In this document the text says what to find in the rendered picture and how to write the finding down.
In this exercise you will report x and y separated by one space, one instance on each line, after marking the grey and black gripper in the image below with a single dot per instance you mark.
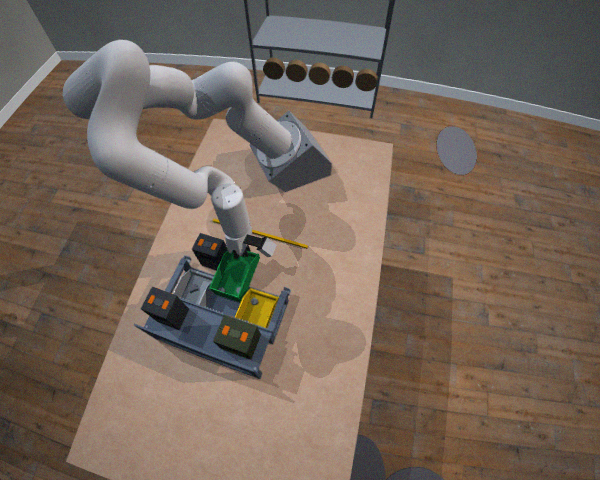
237 246

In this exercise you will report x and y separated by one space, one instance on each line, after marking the green bin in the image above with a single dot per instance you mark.
231 273

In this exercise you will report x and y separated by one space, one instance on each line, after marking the dark blue metal shelf rack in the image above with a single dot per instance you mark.
201 324

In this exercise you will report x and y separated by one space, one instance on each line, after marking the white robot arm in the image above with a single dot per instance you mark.
119 73

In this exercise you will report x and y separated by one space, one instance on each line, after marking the yellow open bin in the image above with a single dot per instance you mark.
257 314

